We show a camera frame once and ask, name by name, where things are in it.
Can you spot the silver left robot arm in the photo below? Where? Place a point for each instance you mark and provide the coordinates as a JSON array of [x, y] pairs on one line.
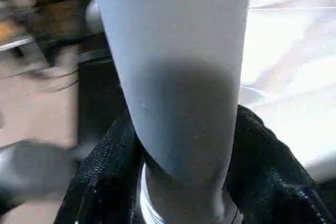
[[37, 169]]

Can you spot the white plastic table leg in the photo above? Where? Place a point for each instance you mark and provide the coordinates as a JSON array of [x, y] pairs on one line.
[[173, 77]]

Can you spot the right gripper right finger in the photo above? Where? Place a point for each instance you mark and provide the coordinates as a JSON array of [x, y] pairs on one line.
[[278, 177]]

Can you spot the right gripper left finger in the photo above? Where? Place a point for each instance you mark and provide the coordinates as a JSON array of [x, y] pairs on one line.
[[105, 182]]

